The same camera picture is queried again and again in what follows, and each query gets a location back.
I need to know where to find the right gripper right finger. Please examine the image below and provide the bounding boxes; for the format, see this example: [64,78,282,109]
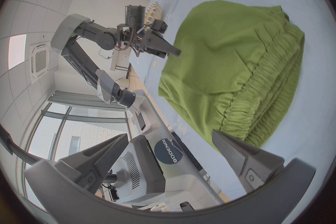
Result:
[212,130,285,193]

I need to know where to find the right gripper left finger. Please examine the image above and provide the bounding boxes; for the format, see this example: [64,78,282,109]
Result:
[54,133,129,192]

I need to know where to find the green shorts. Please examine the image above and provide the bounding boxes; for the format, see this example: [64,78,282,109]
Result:
[158,0,305,148]

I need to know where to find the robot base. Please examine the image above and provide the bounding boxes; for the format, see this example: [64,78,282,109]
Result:
[93,89,231,214]

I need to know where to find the round woven basket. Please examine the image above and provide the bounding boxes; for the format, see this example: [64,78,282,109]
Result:
[143,1,163,26]

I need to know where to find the white ceiling air vent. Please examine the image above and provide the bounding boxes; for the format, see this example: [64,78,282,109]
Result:
[29,43,53,79]

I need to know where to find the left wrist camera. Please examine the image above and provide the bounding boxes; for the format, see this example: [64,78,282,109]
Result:
[152,19,168,34]

